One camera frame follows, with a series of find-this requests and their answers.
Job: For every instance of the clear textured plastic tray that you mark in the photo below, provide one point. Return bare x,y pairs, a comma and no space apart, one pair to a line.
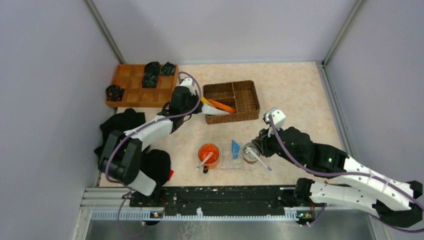
227,163

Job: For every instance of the orange toothbrush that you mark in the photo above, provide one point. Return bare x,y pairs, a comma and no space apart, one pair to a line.
222,106

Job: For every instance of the metal cup orange base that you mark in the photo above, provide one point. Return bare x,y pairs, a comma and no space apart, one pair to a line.
248,158

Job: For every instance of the yellow toothbrush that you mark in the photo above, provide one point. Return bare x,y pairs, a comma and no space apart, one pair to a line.
206,102

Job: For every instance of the orange wooden compartment tray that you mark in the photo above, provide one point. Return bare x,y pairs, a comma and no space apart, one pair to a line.
129,78

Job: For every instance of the blue toothbrush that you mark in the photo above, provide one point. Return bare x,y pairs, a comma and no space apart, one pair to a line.
235,149

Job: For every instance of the black orange rolled sock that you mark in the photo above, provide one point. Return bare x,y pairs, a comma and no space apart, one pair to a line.
114,93

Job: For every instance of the brown wicker divided basket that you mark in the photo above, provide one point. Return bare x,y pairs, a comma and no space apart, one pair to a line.
240,95

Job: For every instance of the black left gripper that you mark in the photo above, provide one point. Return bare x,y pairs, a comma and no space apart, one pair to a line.
196,107

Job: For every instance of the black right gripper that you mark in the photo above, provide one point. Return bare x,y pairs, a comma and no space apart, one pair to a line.
262,146

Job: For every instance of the white grey toothpaste tube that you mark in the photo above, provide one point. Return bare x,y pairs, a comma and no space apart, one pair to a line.
212,111

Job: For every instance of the black green rolled sock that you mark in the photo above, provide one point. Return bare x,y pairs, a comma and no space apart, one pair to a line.
167,69

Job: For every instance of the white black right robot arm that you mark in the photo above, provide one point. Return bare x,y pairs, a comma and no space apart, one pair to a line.
389,200

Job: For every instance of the orange translucent plastic mug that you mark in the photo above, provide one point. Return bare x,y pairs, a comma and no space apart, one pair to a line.
213,162

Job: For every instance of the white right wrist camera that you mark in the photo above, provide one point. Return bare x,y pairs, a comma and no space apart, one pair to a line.
277,116

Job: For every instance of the black patterned rolled sock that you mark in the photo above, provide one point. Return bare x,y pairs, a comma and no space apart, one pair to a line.
149,81

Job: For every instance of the black cloth pile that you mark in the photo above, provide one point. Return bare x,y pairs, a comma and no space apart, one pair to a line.
155,163

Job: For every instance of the red small object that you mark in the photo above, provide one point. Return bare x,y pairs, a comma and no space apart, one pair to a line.
170,174

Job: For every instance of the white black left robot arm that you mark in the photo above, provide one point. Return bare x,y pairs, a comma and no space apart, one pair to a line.
121,157

